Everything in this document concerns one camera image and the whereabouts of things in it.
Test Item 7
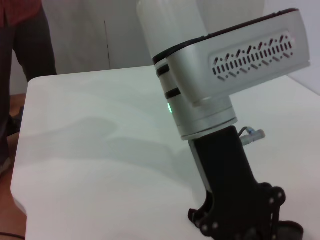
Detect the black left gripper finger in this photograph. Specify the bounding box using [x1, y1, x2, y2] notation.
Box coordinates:
[201, 223, 259, 240]
[269, 212, 281, 240]

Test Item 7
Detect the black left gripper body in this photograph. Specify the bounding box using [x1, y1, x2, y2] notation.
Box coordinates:
[188, 126, 288, 240]

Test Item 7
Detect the silver black wrist camera box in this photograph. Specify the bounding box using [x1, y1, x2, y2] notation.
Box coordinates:
[152, 8, 312, 109]

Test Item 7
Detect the left arm cable with connector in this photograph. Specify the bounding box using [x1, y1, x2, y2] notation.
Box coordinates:
[237, 126, 266, 146]

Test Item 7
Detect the person in red shirt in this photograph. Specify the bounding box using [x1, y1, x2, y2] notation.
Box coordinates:
[0, 0, 58, 176]

